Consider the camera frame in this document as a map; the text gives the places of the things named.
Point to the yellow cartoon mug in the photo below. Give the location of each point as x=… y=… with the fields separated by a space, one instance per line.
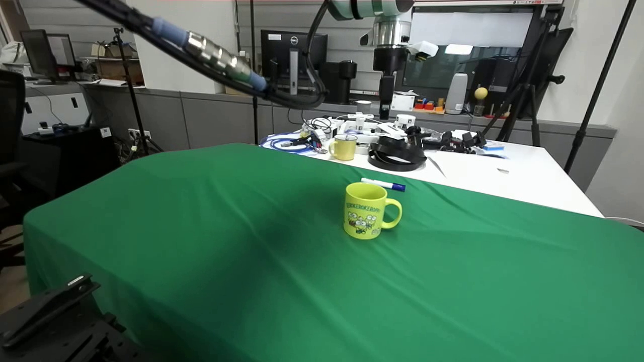
x=368 y=212

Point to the green table cloth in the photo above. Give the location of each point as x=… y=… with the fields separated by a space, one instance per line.
x=237 y=255

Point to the blue capped white marker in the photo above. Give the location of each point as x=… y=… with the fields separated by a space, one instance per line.
x=384 y=183

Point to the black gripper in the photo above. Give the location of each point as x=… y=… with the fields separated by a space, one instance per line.
x=386 y=62

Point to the robot arm with cable sleeve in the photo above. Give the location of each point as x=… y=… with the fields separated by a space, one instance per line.
x=229 y=69

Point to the black computer monitor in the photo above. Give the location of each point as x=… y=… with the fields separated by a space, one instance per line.
x=286 y=55

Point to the black tripod stand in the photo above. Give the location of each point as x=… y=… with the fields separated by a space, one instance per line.
x=142 y=140

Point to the small yellow cup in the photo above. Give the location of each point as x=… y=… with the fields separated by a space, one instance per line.
x=342 y=150

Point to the black camera mount foreground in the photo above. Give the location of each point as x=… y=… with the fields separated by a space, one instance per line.
x=64 y=326

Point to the white side table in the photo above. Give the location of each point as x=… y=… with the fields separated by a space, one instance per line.
x=501 y=169

